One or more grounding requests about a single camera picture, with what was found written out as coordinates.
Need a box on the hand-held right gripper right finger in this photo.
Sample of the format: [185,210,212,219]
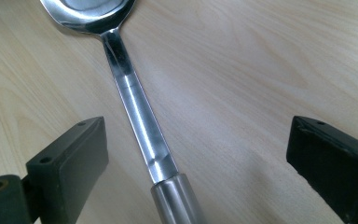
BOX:
[285,115,358,224]

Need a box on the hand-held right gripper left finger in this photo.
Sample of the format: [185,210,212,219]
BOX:
[25,116,110,224]

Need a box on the stainless steel spatula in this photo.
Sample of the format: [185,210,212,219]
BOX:
[39,0,207,224]

